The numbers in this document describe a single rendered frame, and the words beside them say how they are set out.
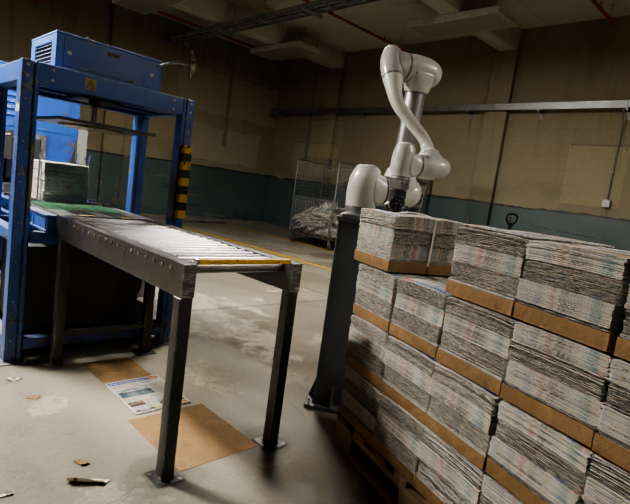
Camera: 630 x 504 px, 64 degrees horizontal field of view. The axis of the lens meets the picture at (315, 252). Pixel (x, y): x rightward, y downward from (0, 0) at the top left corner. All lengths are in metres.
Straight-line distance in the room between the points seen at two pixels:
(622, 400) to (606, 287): 0.25
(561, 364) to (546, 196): 7.50
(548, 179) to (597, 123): 1.04
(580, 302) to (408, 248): 0.83
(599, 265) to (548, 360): 0.28
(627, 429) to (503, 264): 0.52
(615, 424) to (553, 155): 7.73
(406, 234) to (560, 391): 0.86
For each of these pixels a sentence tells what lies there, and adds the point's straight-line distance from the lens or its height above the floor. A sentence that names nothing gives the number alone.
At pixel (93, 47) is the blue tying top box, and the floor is 1.71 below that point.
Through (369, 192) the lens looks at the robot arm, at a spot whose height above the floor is 1.14.
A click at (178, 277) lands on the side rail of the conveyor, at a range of 1.80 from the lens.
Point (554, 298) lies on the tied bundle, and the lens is 1.42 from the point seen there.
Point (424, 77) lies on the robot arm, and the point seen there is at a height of 1.73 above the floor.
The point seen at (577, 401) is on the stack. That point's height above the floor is 0.70.
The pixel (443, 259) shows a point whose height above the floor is 0.90.
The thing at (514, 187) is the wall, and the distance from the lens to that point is 9.07.
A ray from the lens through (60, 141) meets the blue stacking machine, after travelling 5.40.
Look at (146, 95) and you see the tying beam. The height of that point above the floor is 1.51.
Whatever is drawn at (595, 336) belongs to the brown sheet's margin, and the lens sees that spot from 1.35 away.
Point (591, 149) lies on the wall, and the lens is 8.74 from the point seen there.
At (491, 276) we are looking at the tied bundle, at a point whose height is 0.93.
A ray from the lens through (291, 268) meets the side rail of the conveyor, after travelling 2.07.
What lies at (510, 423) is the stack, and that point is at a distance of 1.55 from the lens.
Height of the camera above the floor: 1.11
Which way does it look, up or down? 7 degrees down
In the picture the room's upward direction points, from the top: 8 degrees clockwise
